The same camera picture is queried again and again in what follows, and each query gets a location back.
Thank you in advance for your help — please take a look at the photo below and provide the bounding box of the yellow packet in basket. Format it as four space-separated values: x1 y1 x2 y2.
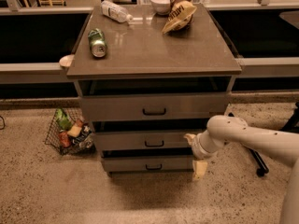
67 119 83 137

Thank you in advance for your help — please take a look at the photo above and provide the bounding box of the green soda can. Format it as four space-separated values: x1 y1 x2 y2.
88 28 107 58

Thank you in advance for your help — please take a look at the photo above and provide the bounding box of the black wire basket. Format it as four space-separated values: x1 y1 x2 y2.
45 108 95 155

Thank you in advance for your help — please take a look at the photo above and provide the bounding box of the blue can in basket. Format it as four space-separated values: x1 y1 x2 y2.
73 125 93 149

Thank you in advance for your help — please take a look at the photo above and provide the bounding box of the grey drawer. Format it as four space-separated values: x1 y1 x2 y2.
102 155 193 173
79 93 228 121
93 130 202 151

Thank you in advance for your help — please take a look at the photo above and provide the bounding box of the white bowl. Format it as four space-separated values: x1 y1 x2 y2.
150 0 170 15

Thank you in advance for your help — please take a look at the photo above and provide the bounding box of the clear plastic water bottle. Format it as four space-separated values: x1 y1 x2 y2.
101 1 133 23

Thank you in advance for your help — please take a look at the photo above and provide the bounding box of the grey drawer cabinet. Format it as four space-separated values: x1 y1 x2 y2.
66 3 243 177

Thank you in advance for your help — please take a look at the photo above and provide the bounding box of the yellow chip bag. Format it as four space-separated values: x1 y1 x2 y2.
162 0 197 34

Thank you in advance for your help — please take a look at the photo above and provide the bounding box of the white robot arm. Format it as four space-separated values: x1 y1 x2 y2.
184 115 299 224

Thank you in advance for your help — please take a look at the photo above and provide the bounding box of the green snack bag in basket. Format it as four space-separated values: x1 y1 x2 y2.
55 108 72 131

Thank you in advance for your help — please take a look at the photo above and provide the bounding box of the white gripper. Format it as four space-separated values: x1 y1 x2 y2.
184 133 215 181

